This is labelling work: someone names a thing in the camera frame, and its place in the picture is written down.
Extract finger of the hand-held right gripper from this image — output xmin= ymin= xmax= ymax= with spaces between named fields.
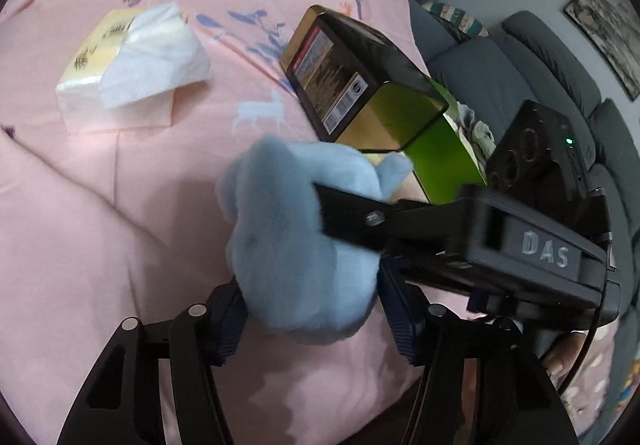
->
xmin=312 ymin=182 xmax=471 ymax=258

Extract grey sofa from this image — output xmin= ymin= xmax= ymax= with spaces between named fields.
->
xmin=405 ymin=0 xmax=640 ymax=445

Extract framed wall picture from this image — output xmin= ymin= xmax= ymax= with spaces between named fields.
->
xmin=564 ymin=0 xmax=640 ymax=102

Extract blue plush toy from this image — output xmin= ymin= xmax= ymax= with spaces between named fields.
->
xmin=216 ymin=135 xmax=415 ymax=348

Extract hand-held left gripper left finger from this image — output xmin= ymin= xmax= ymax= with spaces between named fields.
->
xmin=56 ymin=282 xmax=248 ymax=445

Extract patterned cushion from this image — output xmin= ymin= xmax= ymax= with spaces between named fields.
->
xmin=422 ymin=1 xmax=490 ymax=38

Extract floral cloth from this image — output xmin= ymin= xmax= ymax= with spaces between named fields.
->
xmin=450 ymin=102 xmax=497 ymax=160

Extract patterned pajama clothing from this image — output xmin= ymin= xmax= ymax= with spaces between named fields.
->
xmin=545 ymin=320 xmax=636 ymax=436

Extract person's right hand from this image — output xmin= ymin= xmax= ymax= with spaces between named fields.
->
xmin=542 ymin=332 xmax=588 ymax=381

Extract yellow tissue pack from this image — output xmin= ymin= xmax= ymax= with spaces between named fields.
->
xmin=55 ymin=1 xmax=213 ymax=133

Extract green box lid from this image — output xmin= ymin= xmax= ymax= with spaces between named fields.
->
xmin=404 ymin=90 xmax=488 ymax=206

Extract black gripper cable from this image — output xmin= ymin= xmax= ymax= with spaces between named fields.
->
xmin=557 ymin=230 xmax=616 ymax=398

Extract dark gold tin box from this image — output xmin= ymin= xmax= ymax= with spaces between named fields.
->
xmin=279 ymin=5 xmax=450 ymax=154

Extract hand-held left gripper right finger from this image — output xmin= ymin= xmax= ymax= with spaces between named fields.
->
xmin=377 ymin=257 xmax=576 ymax=445

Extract pink printed blanket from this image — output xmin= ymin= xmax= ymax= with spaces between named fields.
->
xmin=0 ymin=0 xmax=501 ymax=445

